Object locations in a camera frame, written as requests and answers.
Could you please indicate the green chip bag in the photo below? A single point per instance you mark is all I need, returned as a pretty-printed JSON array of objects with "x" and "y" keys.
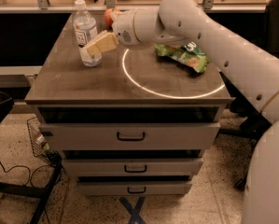
[{"x": 189, "y": 55}]

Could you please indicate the clear plastic water bottle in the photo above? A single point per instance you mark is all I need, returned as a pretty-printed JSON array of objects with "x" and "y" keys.
[{"x": 85, "y": 30}]

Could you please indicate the top drawer with handle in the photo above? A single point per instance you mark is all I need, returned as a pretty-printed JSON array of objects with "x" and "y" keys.
[{"x": 127, "y": 136}]

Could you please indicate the drawer with handle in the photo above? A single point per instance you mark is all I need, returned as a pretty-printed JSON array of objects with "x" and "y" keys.
[
  {"x": 132, "y": 167},
  {"x": 134, "y": 188},
  {"x": 127, "y": 136}
]

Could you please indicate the wire mesh basket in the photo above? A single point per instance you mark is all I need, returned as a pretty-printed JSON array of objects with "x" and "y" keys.
[{"x": 40, "y": 146}]

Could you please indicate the blue tape cross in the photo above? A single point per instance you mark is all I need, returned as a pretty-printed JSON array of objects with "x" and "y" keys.
[{"x": 134, "y": 211}]

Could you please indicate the bottom drawer with handle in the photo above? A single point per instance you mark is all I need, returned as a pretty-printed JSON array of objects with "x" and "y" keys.
[{"x": 134, "y": 188}]

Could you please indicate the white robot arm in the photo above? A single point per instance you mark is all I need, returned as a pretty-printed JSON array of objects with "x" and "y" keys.
[{"x": 253, "y": 71}]

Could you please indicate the red apple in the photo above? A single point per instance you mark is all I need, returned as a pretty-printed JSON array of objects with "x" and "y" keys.
[{"x": 111, "y": 15}]

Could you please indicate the grey drawer cabinet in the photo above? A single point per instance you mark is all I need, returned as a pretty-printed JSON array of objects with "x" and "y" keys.
[{"x": 129, "y": 86}]

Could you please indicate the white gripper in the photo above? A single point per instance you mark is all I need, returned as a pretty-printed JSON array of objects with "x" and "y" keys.
[{"x": 124, "y": 28}]

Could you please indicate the black side table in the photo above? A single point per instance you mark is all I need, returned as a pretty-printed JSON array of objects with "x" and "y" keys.
[{"x": 24, "y": 177}]

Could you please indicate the middle drawer with handle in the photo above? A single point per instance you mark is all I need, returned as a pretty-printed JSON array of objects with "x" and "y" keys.
[{"x": 132, "y": 167}]

